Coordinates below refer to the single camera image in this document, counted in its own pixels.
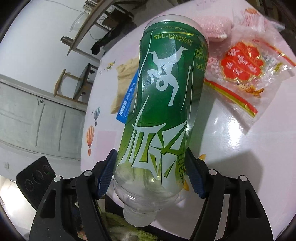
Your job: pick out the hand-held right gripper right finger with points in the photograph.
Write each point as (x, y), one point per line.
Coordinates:
(195, 178)

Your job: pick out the dark thermos bottle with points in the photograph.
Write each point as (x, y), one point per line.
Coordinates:
(67, 41)

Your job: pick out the clear bag with red print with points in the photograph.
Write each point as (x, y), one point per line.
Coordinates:
(240, 62)

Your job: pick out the white-framed wooden desk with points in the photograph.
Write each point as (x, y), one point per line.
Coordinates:
(92, 25)

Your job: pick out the green fluffy clothing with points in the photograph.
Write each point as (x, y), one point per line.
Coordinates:
(143, 234)

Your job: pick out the pink sponge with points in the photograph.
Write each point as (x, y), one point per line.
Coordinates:
(212, 25)

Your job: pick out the clear plastic container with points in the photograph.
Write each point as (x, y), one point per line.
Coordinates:
(78, 20)

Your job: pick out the black cloth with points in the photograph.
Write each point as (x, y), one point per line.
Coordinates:
(101, 41)

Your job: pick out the blue and white carton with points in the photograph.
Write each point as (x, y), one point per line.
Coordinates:
(127, 104)

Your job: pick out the beige cloth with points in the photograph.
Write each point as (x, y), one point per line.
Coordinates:
(124, 78)

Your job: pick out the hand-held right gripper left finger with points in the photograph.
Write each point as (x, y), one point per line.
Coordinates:
(106, 178)

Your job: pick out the brown cardboard box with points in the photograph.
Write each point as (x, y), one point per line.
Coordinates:
(111, 20)

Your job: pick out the white panelled door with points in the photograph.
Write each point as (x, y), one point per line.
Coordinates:
(34, 120)

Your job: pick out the green plastic bottle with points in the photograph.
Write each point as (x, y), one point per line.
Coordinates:
(161, 104)

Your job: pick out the wooden chair with black seat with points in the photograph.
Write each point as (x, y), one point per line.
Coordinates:
(82, 81)

